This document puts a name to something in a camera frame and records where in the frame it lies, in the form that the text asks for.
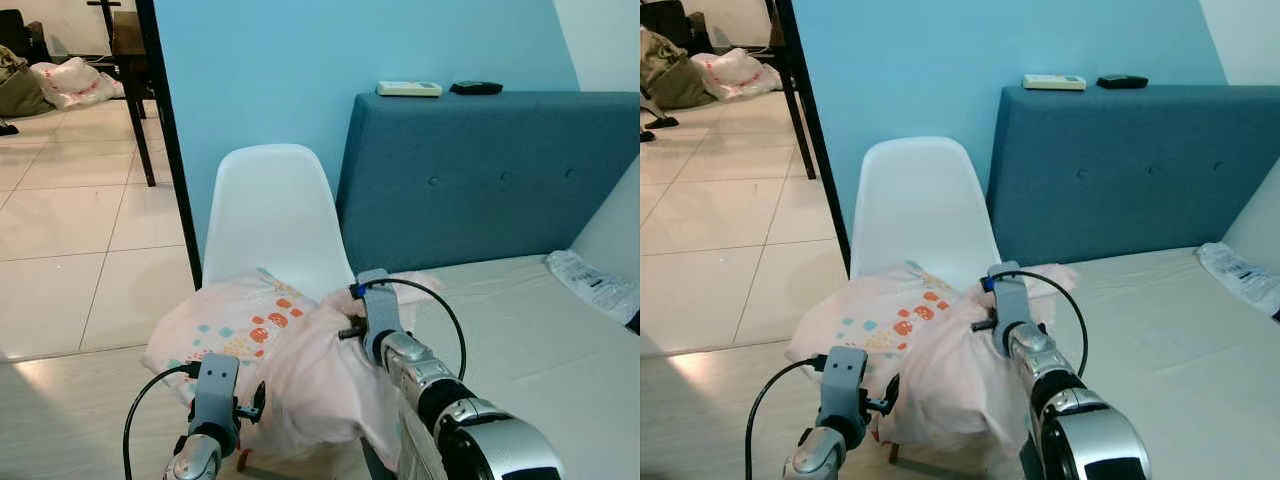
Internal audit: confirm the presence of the pink pillow with coloured dots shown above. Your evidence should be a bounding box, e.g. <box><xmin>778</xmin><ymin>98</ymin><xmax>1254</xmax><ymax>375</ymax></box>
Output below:
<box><xmin>785</xmin><ymin>261</ymin><xmax>1080</xmax><ymax>473</ymax></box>
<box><xmin>140</xmin><ymin>267</ymin><xmax>447</xmax><ymax>473</ymax></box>

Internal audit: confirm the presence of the dark wooden table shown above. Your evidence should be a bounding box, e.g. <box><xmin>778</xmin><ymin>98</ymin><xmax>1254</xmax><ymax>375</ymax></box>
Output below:
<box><xmin>764</xmin><ymin>0</ymin><xmax>818</xmax><ymax>182</ymax></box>
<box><xmin>87</xmin><ymin>0</ymin><xmax>160</xmax><ymax>189</ymax></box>

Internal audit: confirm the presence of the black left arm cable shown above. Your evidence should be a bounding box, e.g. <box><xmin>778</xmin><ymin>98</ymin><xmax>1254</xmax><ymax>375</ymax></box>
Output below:
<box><xmin>744</xmin><ymin>355</ymin><xmax>829</xmax><ymax>480</ymax></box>
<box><xmin>122</xmin><ymin>362</ymin><xmax>203</xmax><ymax>480</ymax></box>

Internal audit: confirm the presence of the white remote control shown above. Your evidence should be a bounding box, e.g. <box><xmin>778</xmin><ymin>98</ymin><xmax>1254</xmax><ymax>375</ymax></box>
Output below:
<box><xmin>376</xmin><ymin>80</ymin><xmax>444</xmax><ymax>99</ymax></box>
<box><xmin>1022</xmin><ymin>73</ymin><xmax>1088</xmax><ymax>93</ymax></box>

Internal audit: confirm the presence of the teal upholstered headboard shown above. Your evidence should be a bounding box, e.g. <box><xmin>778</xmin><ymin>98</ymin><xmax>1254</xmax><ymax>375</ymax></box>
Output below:
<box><xmin>334</xmin><ymin>90</ymin><xmax>641</xmax><ymax>275</ymax></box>
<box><xmin>984</xmin><ymin>83</ymin><xmax>1280</xmax><ymax>267</ymax></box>

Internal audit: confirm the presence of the black door frame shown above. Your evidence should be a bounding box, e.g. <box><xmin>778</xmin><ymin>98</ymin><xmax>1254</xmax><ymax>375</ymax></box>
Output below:
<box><xmin>134</xmin><ymin>0</ymin><xmax>205</xmax><ymax>292</ymax></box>
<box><xmin>774</xmin><ymin>0</ymin><xmax>854</xmax><ymax>275</ymax></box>

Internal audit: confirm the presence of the clear plastic wipes pack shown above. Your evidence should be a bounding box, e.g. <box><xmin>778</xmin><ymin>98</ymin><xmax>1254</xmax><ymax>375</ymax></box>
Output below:
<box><xmin>544</xmin><ymin>249</ymin><xmax>641</xmax><ymax>327</ymax></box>
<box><xmin>1194</xmin><ymin>241</ymin><xmax>1280</xmax><ymax>320</ymax></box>

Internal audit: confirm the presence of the white plastic bag red print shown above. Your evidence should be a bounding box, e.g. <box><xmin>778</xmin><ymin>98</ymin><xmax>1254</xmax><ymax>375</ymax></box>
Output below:
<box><xmin>30</xmin><ymin>56</ymin><xmax>127</xmax><ymax>110</ymax></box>
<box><xmin>690</xmin><ymin>47</ymin><xmax>784</xmax><ymax>102</ymax></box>

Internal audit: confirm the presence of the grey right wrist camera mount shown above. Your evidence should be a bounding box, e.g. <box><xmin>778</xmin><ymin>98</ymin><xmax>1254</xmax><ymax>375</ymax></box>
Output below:
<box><xmin>985</xmin><ymin>262</ymin><xmax>1033</xmax><ymax>353</ymax></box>
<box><xmin>354</xmin><ymin>268</ymin><xmax>405</xmax><ymax>363</ymax></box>

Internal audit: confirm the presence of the olive cloth bag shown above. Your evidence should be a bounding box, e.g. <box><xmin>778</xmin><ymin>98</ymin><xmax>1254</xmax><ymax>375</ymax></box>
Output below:
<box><xmin>640</xmin><ymin>27</ymin><xmax>717</xmax><ymax>111</ymax></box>
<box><xmin>0</xmin><ymin>44</ymin><xmax>57</xmax><ymax>120</ymax></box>

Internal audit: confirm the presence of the white plastic chair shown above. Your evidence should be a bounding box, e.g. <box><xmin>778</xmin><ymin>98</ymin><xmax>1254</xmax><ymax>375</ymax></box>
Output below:
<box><xmin>848</xmin><ymin>136</ymin><xmax>1002</xmax><ymax>466</ymax></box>
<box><xmin>200</xmin><ymin>143</ymin><xmax>357</xmax><ymax>471</ymax></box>

